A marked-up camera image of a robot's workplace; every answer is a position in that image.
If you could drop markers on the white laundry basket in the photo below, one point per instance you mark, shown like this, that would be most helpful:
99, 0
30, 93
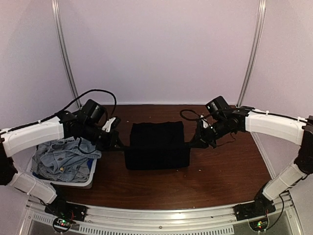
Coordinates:
80, 182

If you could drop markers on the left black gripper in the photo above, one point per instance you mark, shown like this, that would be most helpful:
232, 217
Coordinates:
113, 139

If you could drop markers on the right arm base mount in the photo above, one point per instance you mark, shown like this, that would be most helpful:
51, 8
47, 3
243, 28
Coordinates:
252, 210

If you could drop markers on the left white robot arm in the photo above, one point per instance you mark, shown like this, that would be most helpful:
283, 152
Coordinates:
82, 124

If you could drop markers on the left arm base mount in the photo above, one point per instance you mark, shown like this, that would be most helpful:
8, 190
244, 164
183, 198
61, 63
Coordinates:
69, 211

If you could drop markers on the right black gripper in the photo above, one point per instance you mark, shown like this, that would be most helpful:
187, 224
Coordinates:
200, 138

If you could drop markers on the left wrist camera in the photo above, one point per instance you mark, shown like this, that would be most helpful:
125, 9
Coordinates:
111, 124

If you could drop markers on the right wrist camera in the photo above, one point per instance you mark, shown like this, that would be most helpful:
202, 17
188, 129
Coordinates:
204, 122

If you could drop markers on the black t-shirt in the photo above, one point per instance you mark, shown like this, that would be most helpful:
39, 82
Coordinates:
157, 146

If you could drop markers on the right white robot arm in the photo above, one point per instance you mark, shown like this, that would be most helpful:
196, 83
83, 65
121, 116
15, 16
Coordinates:
286, 143

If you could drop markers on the aluminium frame post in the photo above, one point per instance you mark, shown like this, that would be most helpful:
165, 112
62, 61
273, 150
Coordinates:
62, 44
261, 14

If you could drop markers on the light blue denim garment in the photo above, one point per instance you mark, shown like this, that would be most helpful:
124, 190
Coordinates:
66, 159

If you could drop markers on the left aluminium frame post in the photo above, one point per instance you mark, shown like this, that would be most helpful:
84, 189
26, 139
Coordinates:
62, 44

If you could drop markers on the right aluminium frame post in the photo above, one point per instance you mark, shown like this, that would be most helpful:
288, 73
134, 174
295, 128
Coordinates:
261, 14

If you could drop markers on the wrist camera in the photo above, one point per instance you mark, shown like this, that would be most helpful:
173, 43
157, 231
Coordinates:
111, 124
204, 122

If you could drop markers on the front aluminium rail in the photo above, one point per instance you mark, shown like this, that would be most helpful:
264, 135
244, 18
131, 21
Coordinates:
220, 220

